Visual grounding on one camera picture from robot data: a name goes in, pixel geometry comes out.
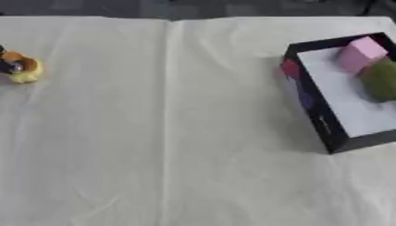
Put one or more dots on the black box with white inside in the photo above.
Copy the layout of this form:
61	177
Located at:
330	138

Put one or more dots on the yellow and orange soft toy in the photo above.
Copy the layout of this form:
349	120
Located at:
28	72

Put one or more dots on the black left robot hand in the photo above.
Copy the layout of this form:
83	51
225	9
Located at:
7	65

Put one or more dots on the green block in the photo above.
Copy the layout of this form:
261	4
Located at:
380	79

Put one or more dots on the pink cube block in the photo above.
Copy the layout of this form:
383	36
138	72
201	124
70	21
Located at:
361	54

